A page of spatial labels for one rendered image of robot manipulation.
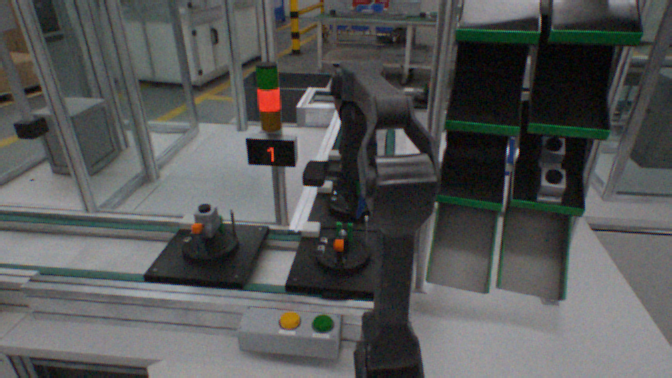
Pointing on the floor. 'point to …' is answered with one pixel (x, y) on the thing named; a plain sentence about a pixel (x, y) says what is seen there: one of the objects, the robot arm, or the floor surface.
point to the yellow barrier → (298, 24)
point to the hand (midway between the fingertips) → (357, 201)
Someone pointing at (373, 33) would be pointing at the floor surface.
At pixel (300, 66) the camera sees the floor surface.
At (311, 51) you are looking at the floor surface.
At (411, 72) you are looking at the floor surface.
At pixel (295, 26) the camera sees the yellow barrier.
